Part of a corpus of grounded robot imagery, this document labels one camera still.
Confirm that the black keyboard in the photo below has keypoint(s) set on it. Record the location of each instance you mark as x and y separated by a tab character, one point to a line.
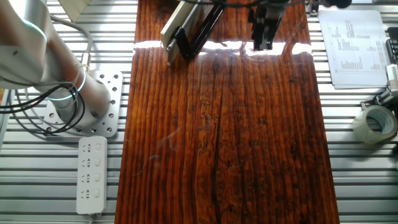
393	46

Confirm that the black screw clamp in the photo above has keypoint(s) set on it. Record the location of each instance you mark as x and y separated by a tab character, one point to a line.
186	51

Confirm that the cream wooden frame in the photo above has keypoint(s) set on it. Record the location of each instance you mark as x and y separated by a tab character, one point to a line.
174	25

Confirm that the white power strip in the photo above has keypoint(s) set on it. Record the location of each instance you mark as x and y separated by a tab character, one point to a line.
91	202

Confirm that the printed paper sheets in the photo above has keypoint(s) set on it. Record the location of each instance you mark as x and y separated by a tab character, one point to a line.
351	46

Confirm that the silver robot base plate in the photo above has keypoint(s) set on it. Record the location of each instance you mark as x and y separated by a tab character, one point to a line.
113	102

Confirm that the small grey metal bracket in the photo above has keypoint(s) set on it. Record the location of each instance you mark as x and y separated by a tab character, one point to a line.
384	99

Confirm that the dark metal clamp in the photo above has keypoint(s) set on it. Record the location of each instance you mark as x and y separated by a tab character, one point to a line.
312	7

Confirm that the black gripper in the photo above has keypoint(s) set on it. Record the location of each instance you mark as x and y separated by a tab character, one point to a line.
256	14

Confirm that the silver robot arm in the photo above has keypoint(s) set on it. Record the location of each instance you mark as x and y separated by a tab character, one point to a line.
31	46

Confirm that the clear tape roll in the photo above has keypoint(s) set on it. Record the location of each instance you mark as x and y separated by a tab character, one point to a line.
360	130

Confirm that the brown wooden board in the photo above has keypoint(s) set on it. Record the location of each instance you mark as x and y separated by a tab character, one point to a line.
248	140

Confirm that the silver ribbed camera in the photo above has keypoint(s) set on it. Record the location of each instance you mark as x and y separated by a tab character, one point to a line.
393	77

